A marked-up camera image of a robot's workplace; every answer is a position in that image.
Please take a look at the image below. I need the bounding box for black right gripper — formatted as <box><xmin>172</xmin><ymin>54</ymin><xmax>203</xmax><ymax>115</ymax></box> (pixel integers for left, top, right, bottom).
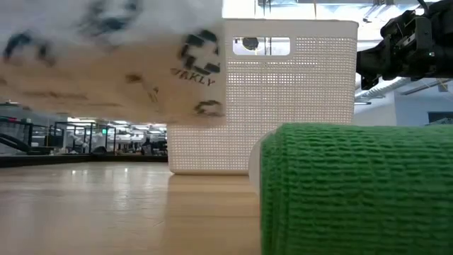
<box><xmin>356</xmin><ymin>9</ymin><xmax>428</xmax><ymax>90</ymax></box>

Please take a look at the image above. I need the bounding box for green bandage roll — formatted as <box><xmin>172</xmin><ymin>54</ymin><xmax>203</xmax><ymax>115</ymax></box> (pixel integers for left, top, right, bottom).
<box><xmin>260</xmin><ymin>123</ymin><xmax>453</xmax><ymax>255</ymax></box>

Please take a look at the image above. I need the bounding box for white round disc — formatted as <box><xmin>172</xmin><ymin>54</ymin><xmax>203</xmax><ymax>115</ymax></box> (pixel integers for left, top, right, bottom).
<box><xmin>248</xmin><ymin>127</ymin><xmax>265</xmax><ymax>196</ymax></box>

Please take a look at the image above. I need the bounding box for white pouch with black print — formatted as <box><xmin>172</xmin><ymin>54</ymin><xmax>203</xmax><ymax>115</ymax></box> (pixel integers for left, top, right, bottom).
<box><xmin>0</xmin><ymin>0</ymin><xmax>227</xmax><ymax>125</ymax></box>

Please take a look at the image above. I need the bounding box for white perforated plastic basket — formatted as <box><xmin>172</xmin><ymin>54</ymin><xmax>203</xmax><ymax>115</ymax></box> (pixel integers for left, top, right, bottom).
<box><xmin>166</xmin><ymin>18</ymin><xmax>359</xmax><ymax>176</ymax></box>

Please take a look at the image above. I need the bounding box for person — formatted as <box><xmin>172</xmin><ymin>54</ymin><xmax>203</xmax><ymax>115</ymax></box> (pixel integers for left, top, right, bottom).
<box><xmin>140</xmin><ymin>137</ymin><xmax>154</xmax><ymax>156</ymax></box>

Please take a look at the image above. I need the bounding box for silver ventilation duct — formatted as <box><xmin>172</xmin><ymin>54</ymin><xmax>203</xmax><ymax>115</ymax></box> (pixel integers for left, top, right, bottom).
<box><xmin>355</xmin><ymin>76</ymin><xmax>413</xmax><ymax>102</ymax></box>

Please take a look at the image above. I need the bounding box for black ceiling cable reel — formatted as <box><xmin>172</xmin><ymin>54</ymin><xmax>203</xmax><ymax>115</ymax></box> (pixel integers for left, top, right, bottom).
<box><xmin>242</xmin><ymin>36</ymin><xmax>260</xmax><ymax>51</ymax></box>

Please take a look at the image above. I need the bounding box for black metal fence frame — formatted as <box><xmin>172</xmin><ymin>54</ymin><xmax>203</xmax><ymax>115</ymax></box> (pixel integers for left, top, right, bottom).
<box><xmin>52</xmin><ymin>121</ymin><xmax>117</xmax><ymax>155</ymax></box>
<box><xmin>0</xmin><ymin>115</ymin><xmax>35</xmax><ymax>156</ymax></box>

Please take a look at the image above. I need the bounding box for black aluminium table frame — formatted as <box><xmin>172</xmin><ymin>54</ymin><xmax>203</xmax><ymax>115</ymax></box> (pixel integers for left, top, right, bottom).
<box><xmin>0</xmin><ymin>154</ymin><xmax>169</xmax><ymax>169</ymax></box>

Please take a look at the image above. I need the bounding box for black curved cable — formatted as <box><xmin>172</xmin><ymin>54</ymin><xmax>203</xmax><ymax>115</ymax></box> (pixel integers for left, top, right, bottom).
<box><xmin>0</xmin><ymin>132</ymin><xmax>35</xmax><ymax>154</ymax></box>

